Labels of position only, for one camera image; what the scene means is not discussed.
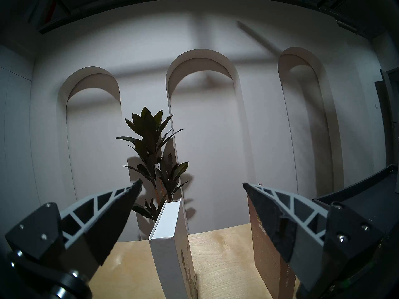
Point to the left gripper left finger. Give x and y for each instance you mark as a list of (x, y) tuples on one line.
[(93, 226)]

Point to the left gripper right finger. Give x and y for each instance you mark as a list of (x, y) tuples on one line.
[(311, 239)]

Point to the white Statue of Liberty book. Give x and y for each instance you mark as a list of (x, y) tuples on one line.
[(165, 254)]

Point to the black three-tier shelf cart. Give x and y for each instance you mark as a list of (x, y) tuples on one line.
[(374, 192)]

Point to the brown HOMES book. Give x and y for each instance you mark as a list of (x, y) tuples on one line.
[(265, 264)]

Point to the light wooden table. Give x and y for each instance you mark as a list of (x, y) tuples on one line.
[(218, 264)]

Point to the dark green leafy plant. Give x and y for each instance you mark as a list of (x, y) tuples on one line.
[(149, 136)]

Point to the dark door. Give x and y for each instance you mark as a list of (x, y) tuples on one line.
[(391, 114)]

